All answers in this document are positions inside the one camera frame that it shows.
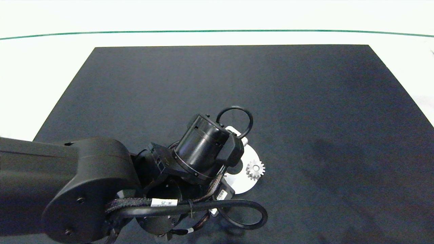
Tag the small steel planetary gear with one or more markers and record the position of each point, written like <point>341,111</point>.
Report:
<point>251,168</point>

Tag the round white pin plate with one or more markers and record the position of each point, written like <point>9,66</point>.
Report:
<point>240,184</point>

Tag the black table mat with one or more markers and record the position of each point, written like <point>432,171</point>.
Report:
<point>322,112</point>

